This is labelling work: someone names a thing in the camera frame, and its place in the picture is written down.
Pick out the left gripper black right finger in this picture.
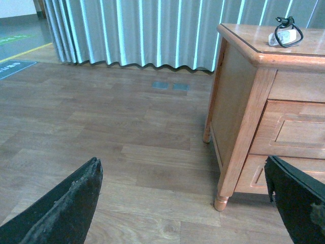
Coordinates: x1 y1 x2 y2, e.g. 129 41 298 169
264 156 324 243

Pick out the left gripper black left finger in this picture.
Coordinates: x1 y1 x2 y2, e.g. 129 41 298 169
1 157 103 243

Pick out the wooden drawer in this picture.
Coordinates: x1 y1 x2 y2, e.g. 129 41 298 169
235 155 325 194
250 100 324 160

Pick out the light wooden nightstand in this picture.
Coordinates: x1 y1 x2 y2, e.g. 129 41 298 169
203 23 324 211

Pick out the right metal floor socket plate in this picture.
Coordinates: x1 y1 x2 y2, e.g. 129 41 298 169
173 83 190 91

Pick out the metal floor socket plate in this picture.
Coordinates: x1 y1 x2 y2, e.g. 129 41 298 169
152 81 169 89
173 83 190 91

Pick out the left metal floor socket plate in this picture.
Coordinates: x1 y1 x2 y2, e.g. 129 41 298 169
152 81 169 89

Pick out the grey pleated curtain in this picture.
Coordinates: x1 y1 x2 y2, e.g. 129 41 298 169
44 1 324 71

